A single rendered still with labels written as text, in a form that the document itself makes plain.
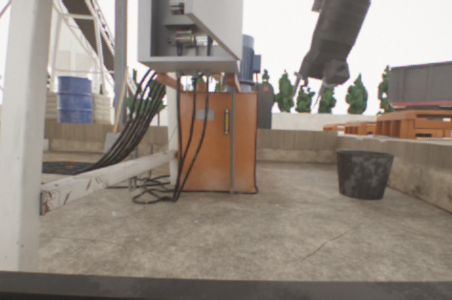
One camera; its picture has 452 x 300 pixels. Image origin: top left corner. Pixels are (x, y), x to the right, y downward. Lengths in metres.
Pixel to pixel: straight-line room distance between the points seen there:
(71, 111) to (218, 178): 3.96
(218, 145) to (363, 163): 0.85
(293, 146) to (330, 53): 2.81
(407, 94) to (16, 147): 8.90
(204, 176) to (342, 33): 1.20
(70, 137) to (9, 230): 3.55
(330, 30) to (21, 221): 0.69
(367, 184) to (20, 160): 1.55
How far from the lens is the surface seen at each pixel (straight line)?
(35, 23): 0.73
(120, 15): 6.24
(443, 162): 1.76
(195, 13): 0.64
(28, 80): 0.68
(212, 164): 1.49
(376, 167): 1.61
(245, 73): 1.74
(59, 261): 0.89
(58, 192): 0.71
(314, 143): 3.30
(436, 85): 9.02
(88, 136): 4.00
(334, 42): 0.47
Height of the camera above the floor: 0.40
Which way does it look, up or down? 5 degrees down
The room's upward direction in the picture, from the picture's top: 2 degrees clockwise
